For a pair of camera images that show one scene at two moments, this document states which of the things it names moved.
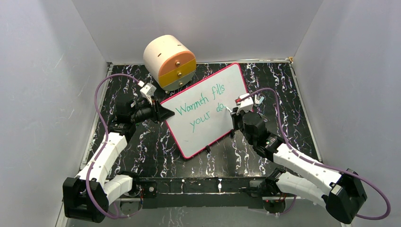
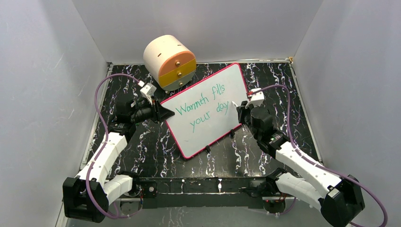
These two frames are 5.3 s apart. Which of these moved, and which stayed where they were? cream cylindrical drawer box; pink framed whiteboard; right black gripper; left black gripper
Moved: right black gripper
Stayed: left black gripper; pink framed whiteboard; cream cylindrical drawer box
